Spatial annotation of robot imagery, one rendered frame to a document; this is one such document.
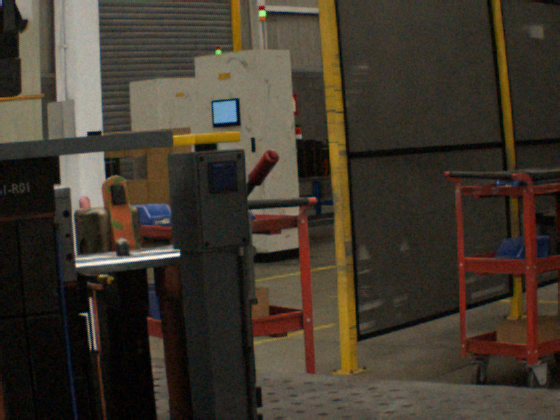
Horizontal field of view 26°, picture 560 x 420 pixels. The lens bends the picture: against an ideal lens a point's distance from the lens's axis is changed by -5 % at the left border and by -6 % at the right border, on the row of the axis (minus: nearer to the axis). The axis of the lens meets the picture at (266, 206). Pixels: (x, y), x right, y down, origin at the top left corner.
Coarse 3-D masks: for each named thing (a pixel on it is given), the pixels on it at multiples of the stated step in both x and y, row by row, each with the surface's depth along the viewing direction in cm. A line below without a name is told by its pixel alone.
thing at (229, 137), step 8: (176, 136) 147; (184, 136) 145; (192, 136) 143; (200, 136) 143; (208, 136) 144; (216, 136) 144; (224, 136) 145; (232, 136) 145; (176, 144) 147; (184, 144) 145; (192, 144) 144; (200, 144) 145; (208, 144) 146; (216, 144) 147
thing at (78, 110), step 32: (64, 0) 567; (96, 0) 573; (64, 32) 568; (96, 32) 573; (64, 64) 569; (96, 64) 574; (64, 96) 568; (96, 96) 574; (64, 128) 562; (96, 128) 574; (64, 160) 574; (96, 160) 574; (96, 192) 574
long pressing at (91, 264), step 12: (108, 252) 185; (132, 252) 183; (144, 252) 182; (156, 252) 183; (168, 252) 179; (84, 264) 165; (96, 264) 166; (108, 264) 167; (120, 264) 168; (132, 264) 169; (144, 264) 170; (156, 264) 171; (168, 264) 172
